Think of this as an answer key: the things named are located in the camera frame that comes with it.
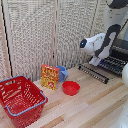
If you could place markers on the red plastic shopping basket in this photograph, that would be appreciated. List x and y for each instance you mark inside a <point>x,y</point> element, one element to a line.
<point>20,100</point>

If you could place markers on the blue mug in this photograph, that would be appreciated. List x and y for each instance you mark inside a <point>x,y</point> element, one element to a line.
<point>63,74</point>

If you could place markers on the yellow and red food box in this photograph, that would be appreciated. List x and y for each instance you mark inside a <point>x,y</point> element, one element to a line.
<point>50,77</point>

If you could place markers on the black oven tray rack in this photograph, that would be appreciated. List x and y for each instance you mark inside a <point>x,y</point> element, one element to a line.
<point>94,73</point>

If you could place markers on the black toaster oven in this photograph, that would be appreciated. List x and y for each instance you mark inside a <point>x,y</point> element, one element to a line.
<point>116,56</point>

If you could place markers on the red bowl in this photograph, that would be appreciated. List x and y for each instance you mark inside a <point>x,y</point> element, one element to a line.
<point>71,88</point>

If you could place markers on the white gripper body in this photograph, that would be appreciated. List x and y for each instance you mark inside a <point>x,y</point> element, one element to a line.
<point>94,61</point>

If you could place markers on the woven folding screen panel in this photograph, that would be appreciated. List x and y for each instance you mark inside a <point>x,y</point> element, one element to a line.
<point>28,36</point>
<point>98,20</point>
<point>71,30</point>

